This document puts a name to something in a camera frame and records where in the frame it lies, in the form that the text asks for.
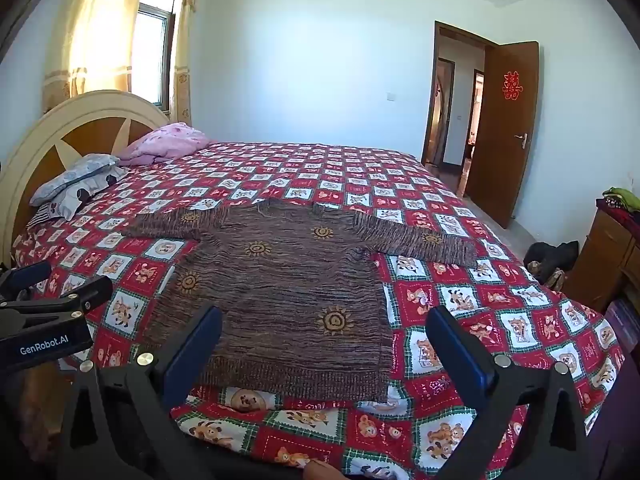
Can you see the red cartoon checkered bedspread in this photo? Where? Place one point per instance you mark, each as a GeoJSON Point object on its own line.
{"type": "Point", "coordinates": [450, 305]}

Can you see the brown wooden door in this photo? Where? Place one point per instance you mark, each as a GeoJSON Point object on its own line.
{"type": "Point", "coordinates": [505, 170]}

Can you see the striped pillow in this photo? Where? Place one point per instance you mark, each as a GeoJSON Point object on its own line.
{"type": "Point", "coordinates": [42, 216]}

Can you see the black bag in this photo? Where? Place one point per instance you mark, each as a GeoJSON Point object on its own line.
{"type": "Point", "coordinates": [552, 260]}

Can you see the narrow yellow curtain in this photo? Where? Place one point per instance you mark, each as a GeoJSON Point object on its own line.
{"type": "Point", "coordinates": [184, 50]}

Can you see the grey floral pillow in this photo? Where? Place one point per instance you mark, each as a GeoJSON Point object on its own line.
{"type": "Point", "coordinates": [75, 175]}

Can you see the wide yellow curtain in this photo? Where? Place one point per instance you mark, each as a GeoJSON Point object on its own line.
{"type": "Point", "coordinates": [95, 35]}

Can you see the cream and wood headboard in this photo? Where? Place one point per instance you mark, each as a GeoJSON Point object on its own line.
{"type": "Point", "coordinates": [85, 120]}

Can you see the purple box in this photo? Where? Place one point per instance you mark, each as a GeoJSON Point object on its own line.
{"type": "Point", "coordinates": [625, 325]}

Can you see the window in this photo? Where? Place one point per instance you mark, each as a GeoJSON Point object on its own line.
{"type": "Point", "coordinates": [152, 45]}

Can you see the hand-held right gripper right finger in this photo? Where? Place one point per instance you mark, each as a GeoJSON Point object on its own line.
{"type": "Point", "coordinates": [457, 355]}

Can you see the brown door frame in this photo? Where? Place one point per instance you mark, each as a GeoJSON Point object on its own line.
{"type": "Point", "coordinates": [431, 90]}

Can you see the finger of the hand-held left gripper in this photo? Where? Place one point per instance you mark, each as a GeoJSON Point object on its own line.
{"type": "Point", "coordinates": [75, 296]}
{"type": "Point", "coordinates": [30, 275]}

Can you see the pink quilt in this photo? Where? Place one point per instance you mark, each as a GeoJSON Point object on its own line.
{"type": "Point", "coordinates": [167, 142]}

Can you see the brown knitted sun-print sweater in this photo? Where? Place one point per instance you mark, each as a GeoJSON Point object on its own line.
{"type": "Point", "coordinates": [295, 280]}

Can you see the red paper door decoration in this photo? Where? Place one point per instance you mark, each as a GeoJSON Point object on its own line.
{"type": "Point", "coordinates": [512, 86]}

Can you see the white pillow with dark print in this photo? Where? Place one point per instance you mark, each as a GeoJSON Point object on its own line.
{"type": "Point", "coordinates": [82, 195]}

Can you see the wooden cabinet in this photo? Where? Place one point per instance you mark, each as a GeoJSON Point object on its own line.
{"type": "Point", "coordinates": [600, 260]}

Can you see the dark red cloth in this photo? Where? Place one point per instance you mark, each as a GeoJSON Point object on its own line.
{"type": "Point", "coordinates": [617, 212]}

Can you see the green cloth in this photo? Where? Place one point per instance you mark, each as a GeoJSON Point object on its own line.
{"type": "Point", "coordinates": [622, 195]}

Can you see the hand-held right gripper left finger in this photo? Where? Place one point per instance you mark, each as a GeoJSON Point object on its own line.
{"type": "Point", "coordinates": [192, 355]}

